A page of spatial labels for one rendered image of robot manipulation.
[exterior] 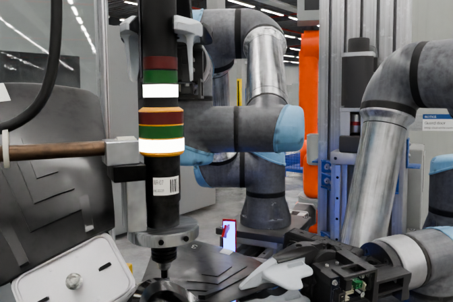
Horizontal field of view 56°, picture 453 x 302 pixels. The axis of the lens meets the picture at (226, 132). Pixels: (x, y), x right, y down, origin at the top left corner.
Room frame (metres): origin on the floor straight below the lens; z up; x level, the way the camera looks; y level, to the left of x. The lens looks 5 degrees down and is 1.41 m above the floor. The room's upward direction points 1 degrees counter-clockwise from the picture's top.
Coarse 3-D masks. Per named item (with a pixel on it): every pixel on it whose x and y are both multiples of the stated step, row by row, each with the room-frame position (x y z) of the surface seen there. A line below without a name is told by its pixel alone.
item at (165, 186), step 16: (144, 160) 0.41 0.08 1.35; (160, 160) 0.40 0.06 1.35; (176, 160) 0.41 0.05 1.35; (160, 176) 0.40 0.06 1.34; (176, 176) 0.40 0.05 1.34; (160, 192) 0.40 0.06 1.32; (176, 192) 0.40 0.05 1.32; (160, 208) 0.40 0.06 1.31; (176, 208) 0.41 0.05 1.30; (160, 224) 0.40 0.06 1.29; (176, 224) 0.41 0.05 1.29; (160, 256) 0.40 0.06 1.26; (176, 256) 0.41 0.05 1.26
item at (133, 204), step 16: (112, 144) 0.38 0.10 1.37; (128, 144) 0.39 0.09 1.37; (112, 160) 0.38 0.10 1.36; (128, 160) 0.39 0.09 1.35; (112, 176) 0.38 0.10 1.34; (128, 176) 0.38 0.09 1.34; (144, 176) 0.39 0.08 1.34; (128, 192) 0.39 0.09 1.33; (144, 192) 0.39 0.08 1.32; (128, 208) 0.39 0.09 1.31; (144, 208) 0.39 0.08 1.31; (128, 224) 0.39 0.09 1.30; (144, 224) 0.39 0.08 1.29; (192, 224) 0.41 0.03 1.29; (144, 240) 0.38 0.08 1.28; (160, 240) 0.38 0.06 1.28; (176, 240) 0.38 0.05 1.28; (192, 240) 0.40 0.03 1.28
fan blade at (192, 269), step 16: (192, 256) 0.60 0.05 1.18; (208, 256) 0.60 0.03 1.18; (224, 256) 0.62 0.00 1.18; (240, 256) 0.64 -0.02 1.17; (160, 272) 0.54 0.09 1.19; (176, 272) 0.53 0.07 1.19; (192, 272) 0.53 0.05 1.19; (208, 272) 0.53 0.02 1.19; (224, 272) 0.54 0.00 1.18; (240, 272) 0.55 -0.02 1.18; (192, 288) 0.48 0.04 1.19; (208, 288) 0.48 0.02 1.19; (224, 288) 0.48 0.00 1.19; (256, 288) 0.50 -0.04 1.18
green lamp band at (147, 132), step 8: (144, 128) 0.40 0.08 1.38; (152, 128) 0.39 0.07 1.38; (160, 128) 0.39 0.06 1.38; (168, 128) 0.39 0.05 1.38; (176, 128) 0.40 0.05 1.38; (144, 136) 0.40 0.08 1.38; (152, 136) 0.39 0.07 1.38; (160, 136) 0.39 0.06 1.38; (168, 136) 0.39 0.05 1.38; (176, 136) 0.40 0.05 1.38
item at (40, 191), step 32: (32, 96) 0.50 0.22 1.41; (64, 96) 0.52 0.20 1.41; (96, 96) 0.55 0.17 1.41; (32, 128) 0.45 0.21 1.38; (64, 128) 0.47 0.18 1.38; (96, 128) 0.49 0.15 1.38; (32, 160) 0.42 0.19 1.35; (64, 160) 0.43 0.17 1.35; (96, 160) 0.45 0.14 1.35; (0, 192) 0.39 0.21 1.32; (32, 192) 0.40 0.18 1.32; (64, 192) 0.41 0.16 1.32; (96, 192) 0.42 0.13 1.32; (0, 224) 0.37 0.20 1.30; (32, 224) 0.38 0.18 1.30; (64, 224) 0.38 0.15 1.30; (96, 224) 0.39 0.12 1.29; (0, 256) 0.36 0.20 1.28; (32, 256) 0.36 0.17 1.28
